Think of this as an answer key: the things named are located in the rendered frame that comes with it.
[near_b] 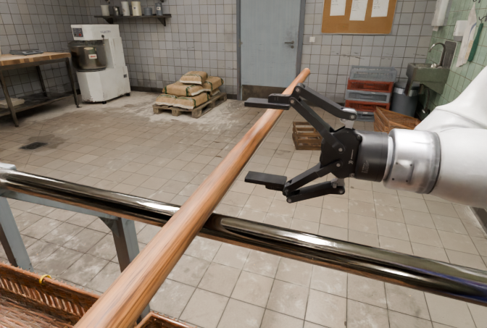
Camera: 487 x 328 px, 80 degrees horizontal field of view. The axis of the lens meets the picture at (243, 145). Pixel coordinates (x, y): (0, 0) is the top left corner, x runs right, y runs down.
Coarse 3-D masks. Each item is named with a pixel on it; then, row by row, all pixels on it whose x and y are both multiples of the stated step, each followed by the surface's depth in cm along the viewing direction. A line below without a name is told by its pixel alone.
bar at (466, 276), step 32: (0, 192) 44; (32, 192) 40; (64, 192) 38; (96, 192) 37; (0, 224) 90; (128, 224) 73; (160, 224) 34; (224, 224) 32; (256, 224) 31; (128, 256) 74; (288, 256) 30; (320, 256) 28; (352, 256) 28; (384, 256) 27; (416, 256) 27; (416, 288) 26; (448, 288) 25; (480, 288) 25
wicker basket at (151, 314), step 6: (150, 312) 70; (144, 318) 68; (150, 318) 69; (156, 318) 69; (162, 318) 68; (168, 318) 68; (174, 318) 69; (138, 324) 66; (144, 324) 67; (150, 324) 70; (156, 324) 71; (162, 324) 68; (168, 324) 68; (174, 324) 67; (180, 324) 67; (186, 324) 67
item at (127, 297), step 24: (264, 120) 54; (240, 144) 44; (216, 168) 37; (240, 168) 39; (216, 192) 32; (192, 216) 28; (168, 240) 25; (192, 240) 27; (144, 264) 22; (168, 264) 23; (120, 288) 20; (144, 288) 21; (96, 312) 18; (120, 312) 19
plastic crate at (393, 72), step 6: (354, 66) 443; (360, 66) 440; (366, 66) 437; (372, 66) 435; (372, 72) 403; (378, 72) 400; (384, 72) 398; (390, 72) 396; (396, 72) 394; (354, 78) 413; (360, 78) 411; (366, 78) 408; (372, 78) 416; (378, 78) 416; (384, 78) 416; (390, 78) 415
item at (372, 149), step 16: (352, 128) 43; (352, 144) 43; (368, 144) 41; (384, 144) 40; (320, 160) 45; (352, 160) 44; (368, 160) 40; (384, 160) 40; (336, 176) 46; (352, 176) 45; (368, 176) 42
